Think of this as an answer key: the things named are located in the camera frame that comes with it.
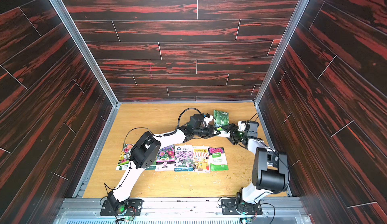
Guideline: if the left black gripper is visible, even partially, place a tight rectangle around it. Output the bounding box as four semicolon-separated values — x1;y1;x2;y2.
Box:
192;124;221;138

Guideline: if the dark green leaf seed packet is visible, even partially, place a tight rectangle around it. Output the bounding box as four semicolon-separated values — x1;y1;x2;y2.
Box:
213;110;229;128

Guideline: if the pink striped shop seed packet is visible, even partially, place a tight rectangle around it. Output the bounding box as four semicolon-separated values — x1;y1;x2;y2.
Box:
192;146;211;173

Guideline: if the purple flower seed packet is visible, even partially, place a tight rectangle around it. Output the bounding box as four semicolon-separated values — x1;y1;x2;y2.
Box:
174;145;195;172

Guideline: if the green magenta seed packet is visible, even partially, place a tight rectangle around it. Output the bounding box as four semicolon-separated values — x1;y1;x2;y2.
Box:
208;147;229;172

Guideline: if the pink aster seed packet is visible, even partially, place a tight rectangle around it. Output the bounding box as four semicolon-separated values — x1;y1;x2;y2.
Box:
155;144;175;172

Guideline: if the multicolour flower seed packet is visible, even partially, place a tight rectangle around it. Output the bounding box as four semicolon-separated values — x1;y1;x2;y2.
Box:
116;143;134;171

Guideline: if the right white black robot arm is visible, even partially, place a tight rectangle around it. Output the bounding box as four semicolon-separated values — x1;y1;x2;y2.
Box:
222;120;290;212

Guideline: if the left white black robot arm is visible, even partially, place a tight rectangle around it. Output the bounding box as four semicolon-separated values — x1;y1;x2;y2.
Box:
106;125;221;215

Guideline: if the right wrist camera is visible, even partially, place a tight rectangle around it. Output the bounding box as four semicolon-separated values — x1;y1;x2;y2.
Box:
238;121;247;132

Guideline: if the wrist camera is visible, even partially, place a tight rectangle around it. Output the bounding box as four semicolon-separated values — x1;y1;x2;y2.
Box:
203;113;214;126
238;121;247;132

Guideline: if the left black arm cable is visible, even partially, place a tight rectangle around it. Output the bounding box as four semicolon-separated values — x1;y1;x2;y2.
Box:
176;107;203;132

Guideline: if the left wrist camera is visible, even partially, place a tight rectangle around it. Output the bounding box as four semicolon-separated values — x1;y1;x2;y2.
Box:
203;113;214;126

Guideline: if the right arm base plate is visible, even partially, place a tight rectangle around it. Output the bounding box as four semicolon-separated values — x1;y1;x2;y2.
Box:
218;197;263;216

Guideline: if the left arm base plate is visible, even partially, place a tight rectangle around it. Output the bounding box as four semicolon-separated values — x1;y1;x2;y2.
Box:
100;199;144;217

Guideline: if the front aluminium rail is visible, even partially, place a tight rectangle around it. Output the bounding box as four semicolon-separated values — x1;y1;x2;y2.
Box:
54;197;312;224

